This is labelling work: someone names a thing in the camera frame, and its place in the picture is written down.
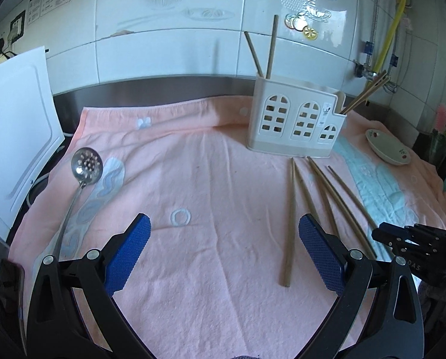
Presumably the wooden chopstick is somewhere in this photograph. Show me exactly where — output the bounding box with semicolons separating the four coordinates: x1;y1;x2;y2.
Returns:
308;157;339;238
281;159;296;288
307;157;377;259
265;15;279;80
293;161;320;220
340;71;390;115
243;31;264;78
326;165;377;229

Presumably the white oval dish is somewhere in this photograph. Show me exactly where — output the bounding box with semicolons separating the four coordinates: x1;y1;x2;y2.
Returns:
365;129;411;166

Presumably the steel slotted ladle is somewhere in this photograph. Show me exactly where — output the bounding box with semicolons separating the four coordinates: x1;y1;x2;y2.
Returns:
52;147;103;259

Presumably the pink patterned towel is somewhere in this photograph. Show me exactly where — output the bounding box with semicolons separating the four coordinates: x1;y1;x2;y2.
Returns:
9;95;446;359

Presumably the cream plastic utensil holder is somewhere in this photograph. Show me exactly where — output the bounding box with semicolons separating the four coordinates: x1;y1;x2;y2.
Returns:
247;75;346;158

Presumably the white cutting board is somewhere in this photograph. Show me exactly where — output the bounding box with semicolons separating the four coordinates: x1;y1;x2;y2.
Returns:
0;47;64;238

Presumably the steel water valve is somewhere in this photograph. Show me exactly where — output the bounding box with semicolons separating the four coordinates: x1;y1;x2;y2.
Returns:
354;60;398;94

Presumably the yellow gas hose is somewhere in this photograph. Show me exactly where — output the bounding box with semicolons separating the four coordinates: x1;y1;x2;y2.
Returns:
370;0;409;81

